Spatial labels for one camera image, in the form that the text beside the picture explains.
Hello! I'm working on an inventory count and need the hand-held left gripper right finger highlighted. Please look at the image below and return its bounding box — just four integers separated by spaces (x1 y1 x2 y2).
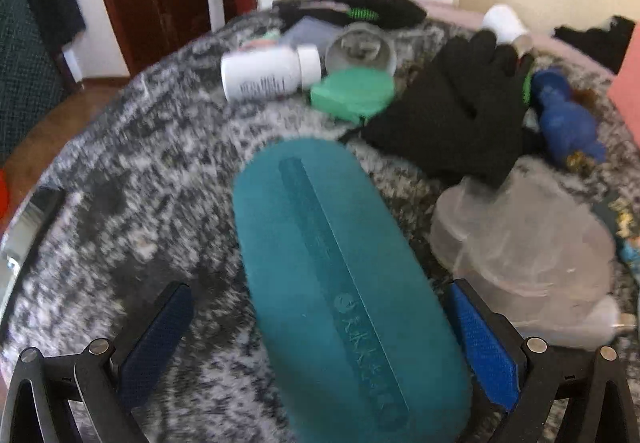
445 279 638 443

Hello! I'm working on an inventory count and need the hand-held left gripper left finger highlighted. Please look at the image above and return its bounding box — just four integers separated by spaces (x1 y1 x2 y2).
2 282 196 443

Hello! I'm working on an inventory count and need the teal glasses case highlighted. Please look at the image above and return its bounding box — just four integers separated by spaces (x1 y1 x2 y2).
234 138 473 443

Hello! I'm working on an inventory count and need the black knit glove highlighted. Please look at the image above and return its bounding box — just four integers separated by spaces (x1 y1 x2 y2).
340 30 538 188

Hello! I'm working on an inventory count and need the blue plush toy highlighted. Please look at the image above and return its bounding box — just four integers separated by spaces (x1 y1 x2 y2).
530 68 608 168

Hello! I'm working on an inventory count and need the white pill bottle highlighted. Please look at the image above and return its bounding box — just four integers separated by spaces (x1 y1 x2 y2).
220 44 322 102

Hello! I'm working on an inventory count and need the pink storage box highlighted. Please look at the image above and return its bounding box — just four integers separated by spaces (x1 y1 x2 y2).
607 23 640 144

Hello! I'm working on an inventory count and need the grey speckled blanket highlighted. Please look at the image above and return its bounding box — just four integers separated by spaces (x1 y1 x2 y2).
0 5 640 443

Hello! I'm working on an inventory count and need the small pink green packet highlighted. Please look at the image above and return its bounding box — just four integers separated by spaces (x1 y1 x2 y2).
239 30 281 51

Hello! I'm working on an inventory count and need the mauve bed sheet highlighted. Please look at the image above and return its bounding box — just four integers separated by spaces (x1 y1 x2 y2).
425 0 616 78

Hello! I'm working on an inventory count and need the dark green patterned cloth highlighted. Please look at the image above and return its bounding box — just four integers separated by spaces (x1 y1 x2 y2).
0 0 68 168

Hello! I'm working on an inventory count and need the clear glass jar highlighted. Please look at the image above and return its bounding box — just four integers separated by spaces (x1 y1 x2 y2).
325 22 398 76

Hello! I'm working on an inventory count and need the black crumpled cloth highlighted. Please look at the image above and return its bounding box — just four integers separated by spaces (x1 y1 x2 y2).
552 15 637 74

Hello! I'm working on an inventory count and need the grey blue pouch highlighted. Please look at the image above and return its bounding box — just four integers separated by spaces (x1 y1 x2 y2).
282 18 346 46

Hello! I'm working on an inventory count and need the black green glove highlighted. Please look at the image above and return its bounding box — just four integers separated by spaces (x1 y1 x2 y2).
274 0 428 30

